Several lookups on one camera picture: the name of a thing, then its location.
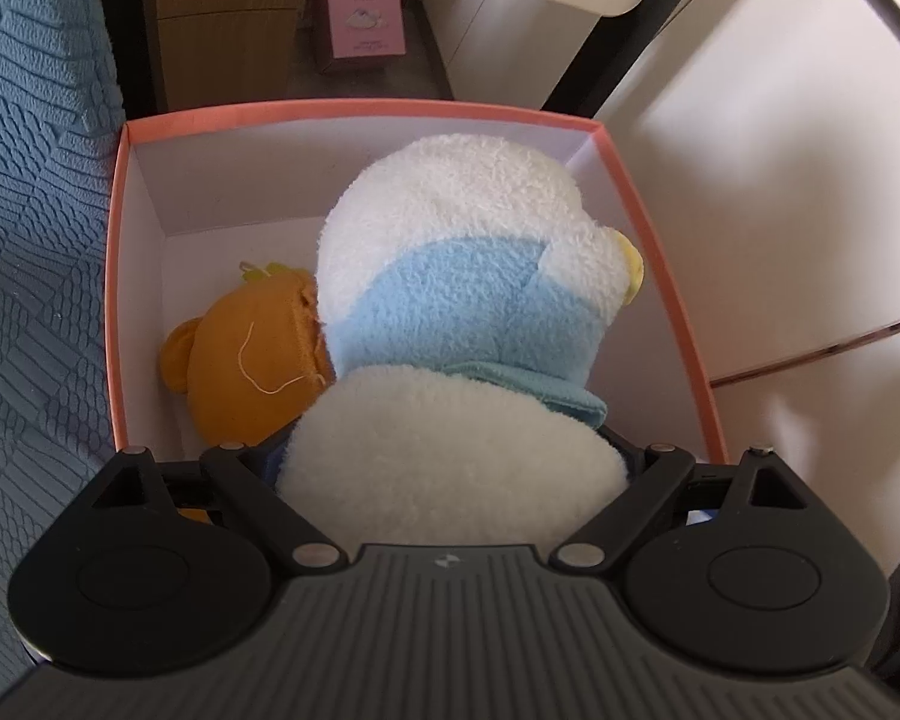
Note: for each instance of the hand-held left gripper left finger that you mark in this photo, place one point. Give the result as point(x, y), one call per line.
point(244, 480)

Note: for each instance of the pink carton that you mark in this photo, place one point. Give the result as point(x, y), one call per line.
point(364, 15)

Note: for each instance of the pink cardboard box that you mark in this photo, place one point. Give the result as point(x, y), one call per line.
point(210, 187)

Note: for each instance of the copper metal leg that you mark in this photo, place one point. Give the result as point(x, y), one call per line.
point(810, 351)

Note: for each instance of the brown bear plush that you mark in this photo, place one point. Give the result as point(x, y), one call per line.
point(247, 360)

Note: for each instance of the white and blue penguin plush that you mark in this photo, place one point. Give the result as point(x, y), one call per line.
point(450, 300)

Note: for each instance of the brown cardboard box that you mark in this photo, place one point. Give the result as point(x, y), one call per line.
point(225, 37)

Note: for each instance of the blue textured blanket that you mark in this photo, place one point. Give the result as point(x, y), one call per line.
point(37, 240)

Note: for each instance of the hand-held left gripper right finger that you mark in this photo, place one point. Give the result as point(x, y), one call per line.
point(634, 491)

